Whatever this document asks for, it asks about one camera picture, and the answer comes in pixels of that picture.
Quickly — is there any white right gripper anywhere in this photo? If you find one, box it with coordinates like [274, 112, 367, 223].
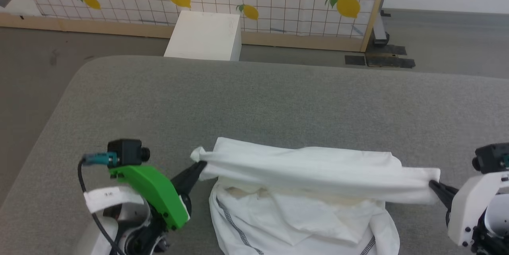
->
[429, 171, 509, 247]

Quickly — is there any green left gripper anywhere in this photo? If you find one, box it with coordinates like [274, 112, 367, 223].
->
[109, 161, 208, 231]

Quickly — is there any white t-shirt with brown logo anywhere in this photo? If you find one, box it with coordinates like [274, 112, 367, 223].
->
[190, 136, 441, 255]

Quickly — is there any white paper tag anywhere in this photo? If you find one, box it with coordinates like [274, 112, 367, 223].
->
[84, 186, 144, 213]

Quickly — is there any white box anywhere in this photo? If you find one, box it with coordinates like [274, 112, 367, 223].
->
[163, 10, 242, 62]

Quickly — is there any grey metal screen foot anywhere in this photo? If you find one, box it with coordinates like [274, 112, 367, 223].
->
[372, 10, 391, 47]

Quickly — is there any black cable with teal plug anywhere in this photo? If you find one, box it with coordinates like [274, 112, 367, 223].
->
[78, 152, 122, 255]

